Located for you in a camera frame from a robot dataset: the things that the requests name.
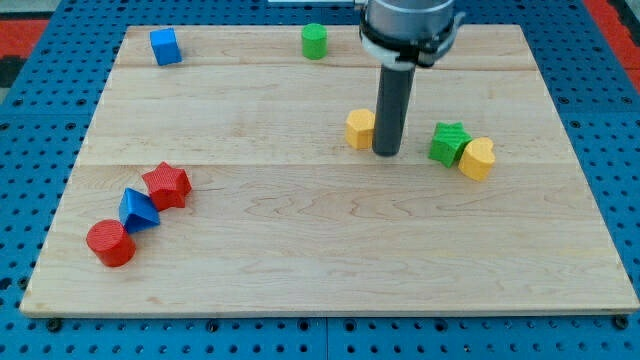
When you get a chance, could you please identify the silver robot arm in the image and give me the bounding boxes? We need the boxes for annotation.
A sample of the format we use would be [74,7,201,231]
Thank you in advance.
[359,0,465,157]

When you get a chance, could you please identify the green cylinder block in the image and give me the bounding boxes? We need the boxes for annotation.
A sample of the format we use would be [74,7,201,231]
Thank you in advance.
[301,23,328,60]

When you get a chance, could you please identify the red star block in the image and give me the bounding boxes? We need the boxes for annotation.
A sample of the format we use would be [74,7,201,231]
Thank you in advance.
[142,162,192,211]

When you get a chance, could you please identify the yellow hexagon block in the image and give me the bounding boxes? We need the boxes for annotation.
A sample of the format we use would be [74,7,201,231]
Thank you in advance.
[345,109,375,150]

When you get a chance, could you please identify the blue cube block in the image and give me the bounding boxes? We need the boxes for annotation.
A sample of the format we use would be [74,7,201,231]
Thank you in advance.
[149,28,182,66]

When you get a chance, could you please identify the blue triangle block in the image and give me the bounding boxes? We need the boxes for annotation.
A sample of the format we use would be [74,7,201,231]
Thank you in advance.
[118,188,160,233]

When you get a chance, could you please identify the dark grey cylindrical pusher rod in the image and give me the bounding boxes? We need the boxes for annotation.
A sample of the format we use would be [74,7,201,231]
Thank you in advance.
[372,66,415,156]

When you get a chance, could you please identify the green star block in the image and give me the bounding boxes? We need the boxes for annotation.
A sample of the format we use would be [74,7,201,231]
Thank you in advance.
[428,122,472,168]

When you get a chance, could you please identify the light wooden board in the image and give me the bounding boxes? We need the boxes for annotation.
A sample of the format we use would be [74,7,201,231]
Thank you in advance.
[21,25,639,318]

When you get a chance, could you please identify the yellow heart block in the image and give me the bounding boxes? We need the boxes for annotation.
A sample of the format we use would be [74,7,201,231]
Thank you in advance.
[458,137,496,181]

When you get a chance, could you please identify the red cylinder block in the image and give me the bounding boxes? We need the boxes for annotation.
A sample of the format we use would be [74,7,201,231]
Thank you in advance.
[86,219,136,267]

